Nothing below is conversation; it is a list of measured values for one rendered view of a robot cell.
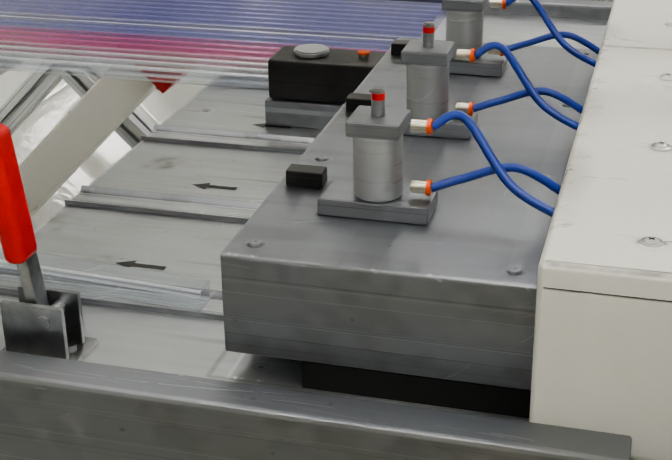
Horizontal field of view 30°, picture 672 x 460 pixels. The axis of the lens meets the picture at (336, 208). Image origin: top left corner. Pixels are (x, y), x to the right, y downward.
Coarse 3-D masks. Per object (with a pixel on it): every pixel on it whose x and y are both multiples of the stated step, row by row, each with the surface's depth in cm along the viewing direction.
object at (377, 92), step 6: (372, 90) 54; (378, 90) 54; (384, 90) 54; (372, 96) 54; (378, 96) 54; (384, 96) 54; (372, 102) 54; (378, 102) 54; (384, 102) 54; (372, 108) 54; (378, 108) 54; (384, 108) 54; (372, 114) 54; (378, 114) 54; (384, 114) 54
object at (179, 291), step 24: (0, 264) 62; (48, 264) 62; (72, 264) 62; (96, 264) 62; (72, 288) 62; (96, 288) 61; (120, 288) 61; (144, 288) 61; (168, 288) 60; (192, 288) 60
